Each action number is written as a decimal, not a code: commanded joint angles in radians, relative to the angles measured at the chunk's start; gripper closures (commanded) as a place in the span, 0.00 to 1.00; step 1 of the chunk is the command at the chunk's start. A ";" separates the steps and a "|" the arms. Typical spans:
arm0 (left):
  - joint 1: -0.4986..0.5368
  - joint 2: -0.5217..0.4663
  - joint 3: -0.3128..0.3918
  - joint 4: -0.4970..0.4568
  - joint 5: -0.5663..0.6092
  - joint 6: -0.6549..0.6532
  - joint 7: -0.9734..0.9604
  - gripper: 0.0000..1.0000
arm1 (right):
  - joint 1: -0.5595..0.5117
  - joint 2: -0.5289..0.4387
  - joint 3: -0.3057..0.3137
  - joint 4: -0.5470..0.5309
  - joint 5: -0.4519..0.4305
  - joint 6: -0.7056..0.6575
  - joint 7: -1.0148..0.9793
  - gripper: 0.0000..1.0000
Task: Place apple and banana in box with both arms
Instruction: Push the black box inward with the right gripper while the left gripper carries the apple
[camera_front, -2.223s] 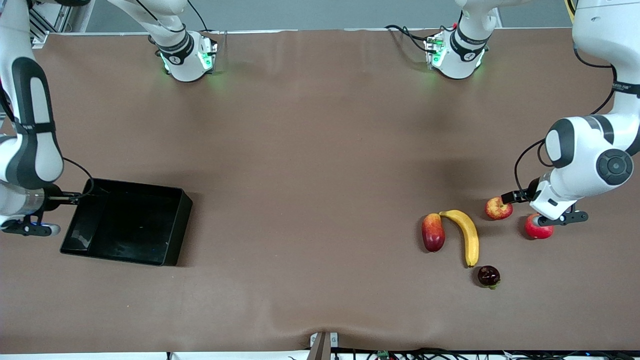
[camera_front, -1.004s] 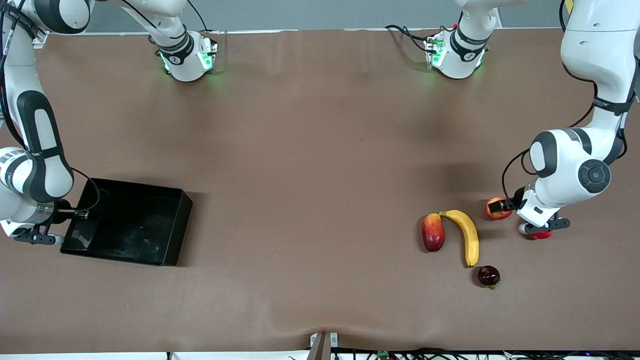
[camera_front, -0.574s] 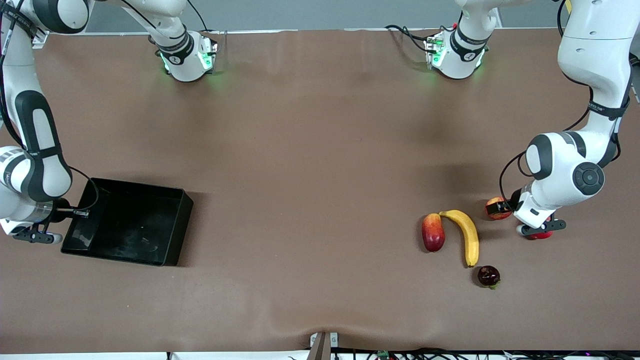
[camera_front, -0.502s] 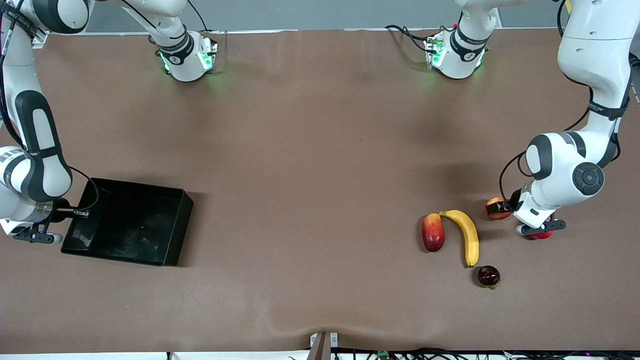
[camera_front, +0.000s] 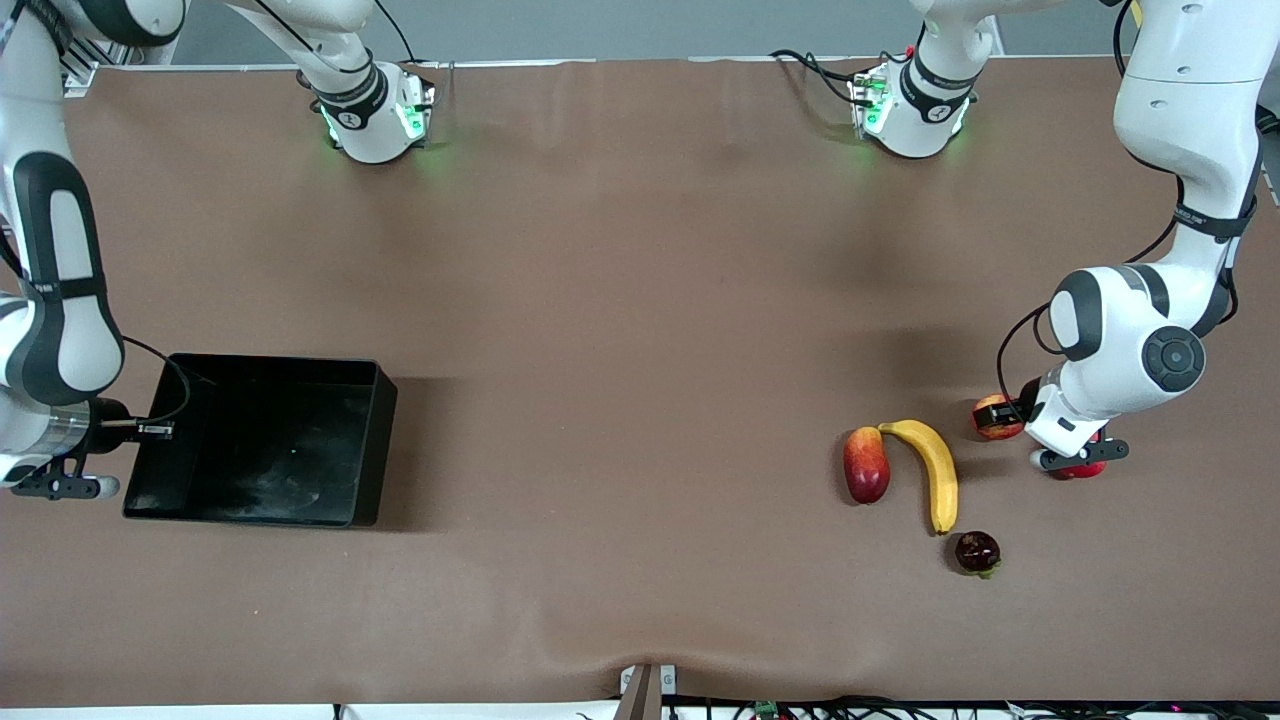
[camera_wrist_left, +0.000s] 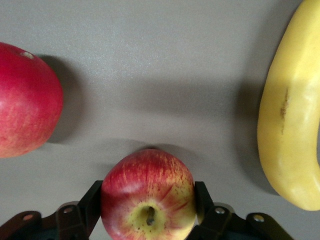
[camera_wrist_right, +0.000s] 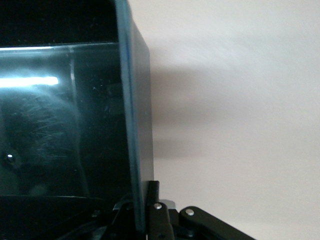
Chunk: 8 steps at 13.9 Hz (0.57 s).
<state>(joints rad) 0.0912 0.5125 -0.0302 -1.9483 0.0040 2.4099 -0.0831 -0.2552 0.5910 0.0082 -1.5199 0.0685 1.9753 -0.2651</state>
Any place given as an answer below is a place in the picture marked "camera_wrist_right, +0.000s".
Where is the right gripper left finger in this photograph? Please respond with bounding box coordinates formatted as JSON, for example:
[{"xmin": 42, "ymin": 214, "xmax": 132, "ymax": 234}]
[{"xmin": 86, "ymin": 193, "xmax": 141, "ymax": 240}]

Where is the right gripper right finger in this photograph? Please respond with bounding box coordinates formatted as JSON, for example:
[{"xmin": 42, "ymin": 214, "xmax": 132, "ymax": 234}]
[{"xmin": 145, "ymin": 180, "xmax": 256, "ymax": 240}]

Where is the black plastic box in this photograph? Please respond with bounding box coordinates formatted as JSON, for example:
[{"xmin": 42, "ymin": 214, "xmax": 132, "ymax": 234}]
[{"xmin": 0, "ymin": 0, "xmax": 155, "ymax": 231}]

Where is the brown table cover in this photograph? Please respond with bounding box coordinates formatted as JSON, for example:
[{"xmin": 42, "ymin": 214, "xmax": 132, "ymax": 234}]
[{"xmin": 126, "ymin": 0, "xmax": 320, "ymax": 240}]

